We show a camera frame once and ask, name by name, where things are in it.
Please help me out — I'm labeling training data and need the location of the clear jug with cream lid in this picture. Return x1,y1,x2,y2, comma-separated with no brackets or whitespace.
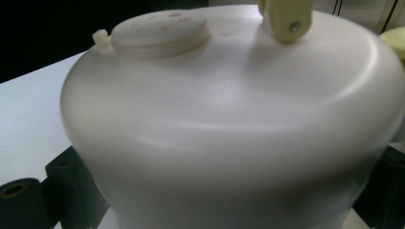
59,0,405,229

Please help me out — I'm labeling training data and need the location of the black hanging cable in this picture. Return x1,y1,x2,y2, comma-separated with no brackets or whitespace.
331,0,346,16

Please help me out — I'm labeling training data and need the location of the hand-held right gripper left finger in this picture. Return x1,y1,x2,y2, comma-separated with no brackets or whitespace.
44,145,111,229

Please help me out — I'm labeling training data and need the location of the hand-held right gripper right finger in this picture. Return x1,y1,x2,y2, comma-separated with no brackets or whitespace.
352,144,405,229

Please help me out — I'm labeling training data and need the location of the black floor cable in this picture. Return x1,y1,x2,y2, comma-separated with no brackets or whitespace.
379,0,401,34

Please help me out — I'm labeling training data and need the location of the dark curtain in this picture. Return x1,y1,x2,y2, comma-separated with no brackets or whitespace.
0,0,210,84

